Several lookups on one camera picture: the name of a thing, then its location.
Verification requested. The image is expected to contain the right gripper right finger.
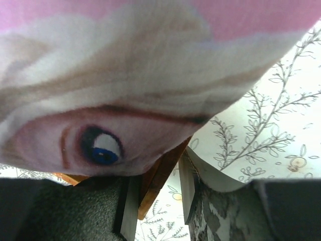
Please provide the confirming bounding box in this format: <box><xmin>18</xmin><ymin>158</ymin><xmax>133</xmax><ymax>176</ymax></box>
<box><xmin>179</xmin><ymin>148</ymin><xmax>320</xmax><ymax>240</ymax></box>

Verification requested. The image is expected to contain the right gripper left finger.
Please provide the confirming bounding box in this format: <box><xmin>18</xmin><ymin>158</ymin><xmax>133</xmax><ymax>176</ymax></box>
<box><xmin>1</xmin><ymin>176</ymin><xmax>140</xmax><ymax>240</ymax></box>

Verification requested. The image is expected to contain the orange wooden tray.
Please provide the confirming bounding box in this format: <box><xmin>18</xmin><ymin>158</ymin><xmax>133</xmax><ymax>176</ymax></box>
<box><xmin>54</xmin><ymin>137</ymin><xmax>191</xmax><ymax>220</ymax></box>

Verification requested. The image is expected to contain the purple princess cloth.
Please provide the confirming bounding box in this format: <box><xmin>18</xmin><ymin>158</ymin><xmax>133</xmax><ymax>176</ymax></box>
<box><xmin>1</xmin><ymin>1</ymin><xmax>320</xmax><ymax>176</ymax></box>

